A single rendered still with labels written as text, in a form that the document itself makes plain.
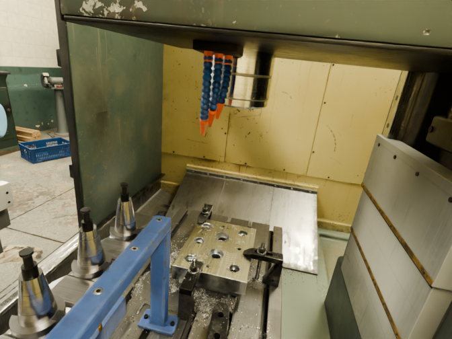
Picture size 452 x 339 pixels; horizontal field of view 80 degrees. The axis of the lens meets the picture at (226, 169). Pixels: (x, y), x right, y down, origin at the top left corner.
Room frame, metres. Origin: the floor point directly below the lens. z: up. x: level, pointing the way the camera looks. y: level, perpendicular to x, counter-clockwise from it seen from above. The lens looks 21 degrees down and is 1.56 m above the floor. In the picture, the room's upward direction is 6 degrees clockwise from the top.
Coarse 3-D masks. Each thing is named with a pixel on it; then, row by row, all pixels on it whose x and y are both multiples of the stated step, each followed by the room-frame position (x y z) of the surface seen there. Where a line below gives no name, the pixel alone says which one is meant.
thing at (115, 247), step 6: (102, 240) 0.44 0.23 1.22; (108, 240) 0.45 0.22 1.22; (114, 240) 0.45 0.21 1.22; (102, 246) 0.43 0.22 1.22; (108, 246) 0.43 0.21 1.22; (114, 246) 0.43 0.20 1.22; (120, 246) 0.43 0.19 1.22; (126, 246) 0.43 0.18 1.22; (114, 252) 0.41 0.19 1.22; (120, 252) 0.41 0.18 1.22; (114, 258) 0.40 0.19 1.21
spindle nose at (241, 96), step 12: (240, 60) 0.61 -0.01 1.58; (252, 60) 0.61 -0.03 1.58; (264, 60) 0.63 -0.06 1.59; (240, 72) 0.61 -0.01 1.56; (252, 72) 0.62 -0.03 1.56; (264, 72) 0.63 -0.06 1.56; (240, 84) 0.61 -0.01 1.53; (252, 84) 0.62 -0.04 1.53; (264, 84) 0.64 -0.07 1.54; (228, 96) 0.61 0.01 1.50; (240, 96) 0.61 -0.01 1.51; (252, 96) 0.62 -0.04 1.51; (264, 96) 0.64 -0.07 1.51; (252, 108) 0.63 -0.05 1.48
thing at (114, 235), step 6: (138, 222) 0.51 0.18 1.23; (138, 228) 0.48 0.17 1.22; (114, 234) 0.45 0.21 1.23; (120, 234) 0.46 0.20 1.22; (126, 234) 0.46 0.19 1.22; (132, 234) 0.46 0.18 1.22; (138, 234) 0.49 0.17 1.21; (120, 240) 0.45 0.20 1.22; (126, 240) 0.46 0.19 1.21; (132, 240) 0.46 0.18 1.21
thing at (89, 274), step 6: (108, 252) 0.40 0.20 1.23; (108, 258) 0.38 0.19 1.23; (72, 264) 0.36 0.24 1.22; (102, 264) 0.37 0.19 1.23; (108, 264) 0.37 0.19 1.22; (72, 270) 0.35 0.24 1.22; (78, 270) 0.35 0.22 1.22; (84, 270) 0.35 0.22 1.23; (90, 270) 0.35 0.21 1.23; (96, 270) 0.35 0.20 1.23; (102, 270) 0.36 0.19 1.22; (78, 276) 0.34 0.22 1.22; (84, 276) 0.34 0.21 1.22; (90, 276) 0.34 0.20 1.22; (96, 276) 0.35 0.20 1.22
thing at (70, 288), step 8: (56, 280) 0.33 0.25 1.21; (64, 280) 0.33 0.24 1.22; (72, 280) 0.33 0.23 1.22; (80, 280) 0.34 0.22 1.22; (88, 280) 0.34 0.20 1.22; (56, 288) 0.32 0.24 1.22; (64, 288) 0.32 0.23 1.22; (72, 288) 0.32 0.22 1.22; (80, 288) 0.32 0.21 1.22; (88, 288) 0.32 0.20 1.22; (64, 296) 0.30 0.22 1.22; (72, 296) 0.31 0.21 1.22; (80, 296) 0.31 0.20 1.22; (72, 304) 0.29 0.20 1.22
